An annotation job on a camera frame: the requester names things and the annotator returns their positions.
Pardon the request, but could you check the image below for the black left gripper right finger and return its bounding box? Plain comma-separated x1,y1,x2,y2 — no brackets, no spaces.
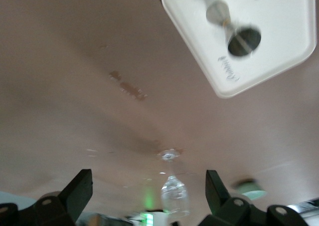
198,170,309,226

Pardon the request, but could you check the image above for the mint green bowl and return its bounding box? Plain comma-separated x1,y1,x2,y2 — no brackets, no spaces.
234,182,267,201

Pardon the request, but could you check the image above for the cream rabbit print tray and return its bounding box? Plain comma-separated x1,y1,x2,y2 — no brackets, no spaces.
160,0,318,99

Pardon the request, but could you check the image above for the clear wine glass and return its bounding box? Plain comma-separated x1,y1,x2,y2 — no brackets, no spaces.
156,148,191,218

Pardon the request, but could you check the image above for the steel double jigger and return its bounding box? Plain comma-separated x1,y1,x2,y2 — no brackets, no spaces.
205,0,262,59

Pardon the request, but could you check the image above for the brown table cover sheet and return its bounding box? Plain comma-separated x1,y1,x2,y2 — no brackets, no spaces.
0,0,319,212

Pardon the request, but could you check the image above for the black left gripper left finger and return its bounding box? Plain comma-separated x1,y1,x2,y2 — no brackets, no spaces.
0,169,94,226

